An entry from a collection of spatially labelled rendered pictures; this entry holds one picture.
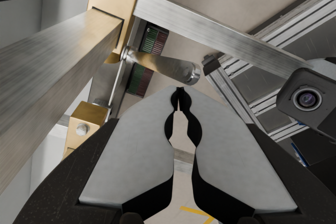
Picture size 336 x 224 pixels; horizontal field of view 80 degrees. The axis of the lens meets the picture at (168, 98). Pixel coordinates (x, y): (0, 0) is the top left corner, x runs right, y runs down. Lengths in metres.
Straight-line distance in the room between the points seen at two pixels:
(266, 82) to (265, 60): 0.82
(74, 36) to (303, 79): 0.20
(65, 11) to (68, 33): 0.39
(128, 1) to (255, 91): 0.95
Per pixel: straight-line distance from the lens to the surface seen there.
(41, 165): 0.92
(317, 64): 0.34
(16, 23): 0.52
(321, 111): 0.23
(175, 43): 1.17
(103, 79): 0.49
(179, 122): 1.43
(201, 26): 0.26
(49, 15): 0.58
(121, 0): 0.25
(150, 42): 0.43
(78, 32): 0.18
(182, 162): 0.41
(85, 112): 0.37
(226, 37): 0.27
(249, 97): 1.14
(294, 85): 0.22
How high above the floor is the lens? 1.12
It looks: 58 degrees down
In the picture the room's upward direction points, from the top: 178 degrees counter-clockwise
